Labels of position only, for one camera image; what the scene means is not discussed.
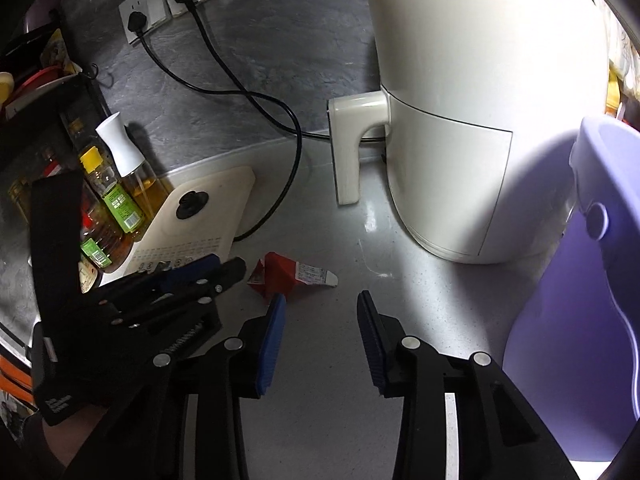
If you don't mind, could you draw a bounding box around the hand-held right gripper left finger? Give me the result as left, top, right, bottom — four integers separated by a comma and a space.
75, 294, 287, 480

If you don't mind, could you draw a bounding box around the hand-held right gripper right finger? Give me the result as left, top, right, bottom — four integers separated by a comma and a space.
356, 291, 581, 480

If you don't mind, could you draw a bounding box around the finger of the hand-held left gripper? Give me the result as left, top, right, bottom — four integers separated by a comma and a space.
106, 258, 247, 330
96, 253, 222, 307

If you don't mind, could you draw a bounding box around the red paper carton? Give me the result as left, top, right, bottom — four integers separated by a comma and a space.
247, 251, 339, 307

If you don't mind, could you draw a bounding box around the purple plastic bin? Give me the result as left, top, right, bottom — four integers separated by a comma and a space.
502, 116, 640, 463

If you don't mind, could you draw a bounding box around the cream induction cooker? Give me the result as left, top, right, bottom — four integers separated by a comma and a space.
100, 166, 257, 289

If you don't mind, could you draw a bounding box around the green label bottle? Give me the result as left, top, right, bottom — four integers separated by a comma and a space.
80, 207, 137, 275

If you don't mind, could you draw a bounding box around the yellow cap bottle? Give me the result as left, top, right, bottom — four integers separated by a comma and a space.
79, 146, 146, 235

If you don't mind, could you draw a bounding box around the white cap oil sprayer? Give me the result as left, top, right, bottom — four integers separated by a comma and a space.
95, 112, 174, 217

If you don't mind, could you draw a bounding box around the black shelf rack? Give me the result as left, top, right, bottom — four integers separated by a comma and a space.
0, 25, 114, 183

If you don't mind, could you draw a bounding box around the red lid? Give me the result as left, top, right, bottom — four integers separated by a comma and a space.
9, 65, 67, 107

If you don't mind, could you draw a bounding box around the white air fryer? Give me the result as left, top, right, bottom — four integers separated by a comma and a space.
327, 0, 617, 265

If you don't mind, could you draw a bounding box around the yellow packet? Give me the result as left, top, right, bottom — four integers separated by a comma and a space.
40, 30, 84, 77

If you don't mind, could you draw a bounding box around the yellow object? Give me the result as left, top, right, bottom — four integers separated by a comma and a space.
605, 67, 624, 117

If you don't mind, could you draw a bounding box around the black power cable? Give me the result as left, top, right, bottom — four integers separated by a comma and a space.
171, 0, 389, 144
126, 9, 305, 244

